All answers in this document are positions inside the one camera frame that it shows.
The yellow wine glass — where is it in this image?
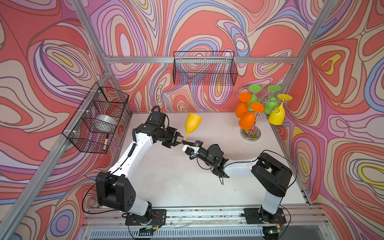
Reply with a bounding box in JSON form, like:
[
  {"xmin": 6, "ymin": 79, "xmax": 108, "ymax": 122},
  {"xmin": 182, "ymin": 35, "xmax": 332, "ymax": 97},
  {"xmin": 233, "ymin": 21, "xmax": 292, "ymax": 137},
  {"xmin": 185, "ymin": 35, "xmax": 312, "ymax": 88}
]
[
  {"xmin": 184, "ymin": 113, "xmax": 202, "ymax": 141},
  {"xmin": 268, "ymin": 94, "xmax": 293, "ymax": 126}
]

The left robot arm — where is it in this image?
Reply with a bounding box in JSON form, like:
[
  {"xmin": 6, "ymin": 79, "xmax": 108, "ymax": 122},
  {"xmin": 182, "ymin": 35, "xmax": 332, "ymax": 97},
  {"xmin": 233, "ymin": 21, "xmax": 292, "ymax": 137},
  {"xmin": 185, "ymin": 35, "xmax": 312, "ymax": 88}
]
[{"xmin": 96, "ymin": 121, "xmax": 182, "ymax": 216}]

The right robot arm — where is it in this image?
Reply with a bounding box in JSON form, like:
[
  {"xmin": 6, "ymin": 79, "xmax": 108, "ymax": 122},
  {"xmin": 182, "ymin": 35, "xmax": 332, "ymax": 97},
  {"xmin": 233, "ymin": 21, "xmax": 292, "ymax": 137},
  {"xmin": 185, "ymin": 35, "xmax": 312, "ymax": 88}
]
[{"xmin": 182, "ymin": 140, "xmax": 293, "ymax": 223}]

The chrome wine glass rack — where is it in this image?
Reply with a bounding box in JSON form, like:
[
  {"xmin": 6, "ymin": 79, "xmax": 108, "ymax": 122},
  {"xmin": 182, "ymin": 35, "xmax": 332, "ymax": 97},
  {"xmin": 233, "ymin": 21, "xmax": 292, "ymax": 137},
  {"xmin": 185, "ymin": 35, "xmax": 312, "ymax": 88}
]
[{"xmin": 239, "ymin": 91, "xmax": 284, "ymax": 142}]

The front orange wine glass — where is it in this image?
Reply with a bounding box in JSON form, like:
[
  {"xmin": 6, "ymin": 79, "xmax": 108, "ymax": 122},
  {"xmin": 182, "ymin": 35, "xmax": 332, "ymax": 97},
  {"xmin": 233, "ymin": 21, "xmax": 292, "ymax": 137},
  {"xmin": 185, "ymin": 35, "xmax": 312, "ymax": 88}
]
[{"xmin": 239, "ymin": 102, "xmax": 265, "ymax": 131}]

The orange wine glass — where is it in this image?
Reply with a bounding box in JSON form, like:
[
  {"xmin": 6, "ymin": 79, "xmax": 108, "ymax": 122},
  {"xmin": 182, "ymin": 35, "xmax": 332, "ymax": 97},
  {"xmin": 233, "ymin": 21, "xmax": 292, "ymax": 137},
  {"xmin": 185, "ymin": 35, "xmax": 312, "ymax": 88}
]
[
  {"xmin": 235, "ymin": 93, "xmax": 252, "ymax": 119},
  {"xmin": 239, "ymin": 102, "xmax": 265, "ymax": 131}
]

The rear orange wine glass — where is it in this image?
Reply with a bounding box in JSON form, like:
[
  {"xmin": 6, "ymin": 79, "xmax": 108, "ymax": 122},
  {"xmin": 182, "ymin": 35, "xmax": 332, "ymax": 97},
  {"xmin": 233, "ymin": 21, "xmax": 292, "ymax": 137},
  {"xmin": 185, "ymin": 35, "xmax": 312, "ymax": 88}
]
[{"xmin": 235, "ymin": 93, "xmax": 252, "ymax": 119}]

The left green wine glass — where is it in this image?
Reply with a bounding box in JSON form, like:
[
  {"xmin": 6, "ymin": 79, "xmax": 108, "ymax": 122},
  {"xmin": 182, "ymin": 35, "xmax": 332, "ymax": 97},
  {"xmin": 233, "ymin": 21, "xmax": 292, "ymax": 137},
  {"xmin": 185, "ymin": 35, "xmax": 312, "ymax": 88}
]
[{"xmin": 247, "ymin": 84, "xmax": 262, "ymax": 112}]

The green wine glass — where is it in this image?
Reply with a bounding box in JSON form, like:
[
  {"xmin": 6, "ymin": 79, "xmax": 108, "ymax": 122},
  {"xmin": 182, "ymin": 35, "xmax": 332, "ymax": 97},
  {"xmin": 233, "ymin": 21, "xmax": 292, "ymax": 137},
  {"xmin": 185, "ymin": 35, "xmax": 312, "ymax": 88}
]
[
  {"xmin": 247, "ymin": 84, "xmax": 262, "ymax": 112},
  {"xmin": 264, "ymin": 85, "xmax": 281, "ymax": 115}
]

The right green wine glass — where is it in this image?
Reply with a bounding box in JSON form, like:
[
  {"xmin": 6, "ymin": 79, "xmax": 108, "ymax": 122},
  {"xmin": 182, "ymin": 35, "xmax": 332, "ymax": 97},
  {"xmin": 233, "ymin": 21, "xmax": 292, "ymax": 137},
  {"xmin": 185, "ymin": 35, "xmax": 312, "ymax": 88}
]
[{"xmin": 264, "ymin": 85, "xmax": 281, "ymax": 115}]

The black marker pen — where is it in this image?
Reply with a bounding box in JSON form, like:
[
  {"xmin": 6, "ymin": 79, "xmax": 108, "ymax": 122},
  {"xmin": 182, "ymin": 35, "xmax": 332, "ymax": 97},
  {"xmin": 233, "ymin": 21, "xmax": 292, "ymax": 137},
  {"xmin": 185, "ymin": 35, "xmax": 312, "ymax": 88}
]
[{"xmin": 103, "ymin": 134, "xmax": 109, "ymax": 152}]

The silver tape roll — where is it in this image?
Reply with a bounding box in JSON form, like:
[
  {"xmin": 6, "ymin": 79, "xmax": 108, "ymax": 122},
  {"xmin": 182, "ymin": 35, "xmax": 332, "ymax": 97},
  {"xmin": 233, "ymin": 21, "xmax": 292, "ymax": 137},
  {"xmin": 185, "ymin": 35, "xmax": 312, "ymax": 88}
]
[{"xmin": 93, "ymin": 115, "xmax": 118, "ymax": 134}]

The back black wire basket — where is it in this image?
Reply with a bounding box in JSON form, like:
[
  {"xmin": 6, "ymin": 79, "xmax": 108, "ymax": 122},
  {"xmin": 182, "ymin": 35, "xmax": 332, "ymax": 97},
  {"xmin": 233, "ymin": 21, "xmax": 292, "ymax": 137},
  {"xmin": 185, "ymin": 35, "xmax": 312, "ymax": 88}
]
[{"xmin": 173, "ymin": 50, "xmax": 238, "ymax": 86}]

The black wire basket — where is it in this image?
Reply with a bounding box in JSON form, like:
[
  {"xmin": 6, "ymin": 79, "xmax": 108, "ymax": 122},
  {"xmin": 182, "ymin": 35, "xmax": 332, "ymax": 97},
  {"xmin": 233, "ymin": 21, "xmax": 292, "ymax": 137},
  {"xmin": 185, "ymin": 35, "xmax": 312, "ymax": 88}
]
[
  {"xmin": 62, "ymin": 83, "xmax": 129, "ymax": 154},
  {"xmin": 173, "ymin": 50, "xmax": 238, "ymax": 86}
]

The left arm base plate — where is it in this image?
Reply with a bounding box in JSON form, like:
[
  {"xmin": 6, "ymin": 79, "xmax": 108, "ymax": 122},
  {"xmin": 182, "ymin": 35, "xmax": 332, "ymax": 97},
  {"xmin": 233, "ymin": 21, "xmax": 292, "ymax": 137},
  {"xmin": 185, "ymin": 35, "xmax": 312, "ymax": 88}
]
[{"xmin": 122, "ymin": 209, "xmax": 167, "ymax": 227}]

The left black wire basket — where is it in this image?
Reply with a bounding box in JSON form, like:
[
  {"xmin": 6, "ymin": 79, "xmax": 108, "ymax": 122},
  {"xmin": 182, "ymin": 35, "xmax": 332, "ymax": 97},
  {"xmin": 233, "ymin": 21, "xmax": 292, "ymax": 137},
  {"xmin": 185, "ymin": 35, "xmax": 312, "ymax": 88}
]
[{"xmin": 62, "ymin": 83, "xmax": 129, "ymax": 154}]

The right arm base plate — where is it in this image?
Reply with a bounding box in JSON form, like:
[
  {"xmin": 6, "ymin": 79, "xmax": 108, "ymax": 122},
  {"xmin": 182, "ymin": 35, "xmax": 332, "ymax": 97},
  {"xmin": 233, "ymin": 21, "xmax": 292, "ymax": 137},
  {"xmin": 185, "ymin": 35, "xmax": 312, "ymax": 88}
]
[{"xmin": 241, "ymin": 208, "xmax": 287, "ymax": 225}]

